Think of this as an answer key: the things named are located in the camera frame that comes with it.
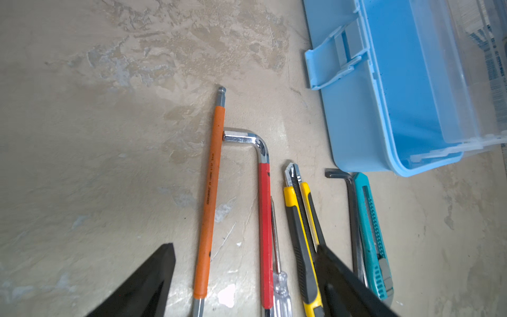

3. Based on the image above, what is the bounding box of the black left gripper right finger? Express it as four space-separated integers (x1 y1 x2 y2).
316 245 396 316

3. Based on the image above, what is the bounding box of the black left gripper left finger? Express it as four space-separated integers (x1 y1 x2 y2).
88 243 176 316

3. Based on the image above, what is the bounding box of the blue toolbox with clear lid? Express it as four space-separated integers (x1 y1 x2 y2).
304 1 506 177

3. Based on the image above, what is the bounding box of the black hex key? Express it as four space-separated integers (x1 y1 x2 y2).
325 169 368 287

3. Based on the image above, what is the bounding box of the teal utility knife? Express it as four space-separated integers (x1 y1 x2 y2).
353 173 394 306

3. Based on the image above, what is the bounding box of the yellow black utility knife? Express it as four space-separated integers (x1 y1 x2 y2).
283 162 324 316

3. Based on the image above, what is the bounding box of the orange sleeved hex key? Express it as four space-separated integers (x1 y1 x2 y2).
192 87 227 316

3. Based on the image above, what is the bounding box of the red sleeved hex key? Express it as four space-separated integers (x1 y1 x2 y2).
223 130 274 316

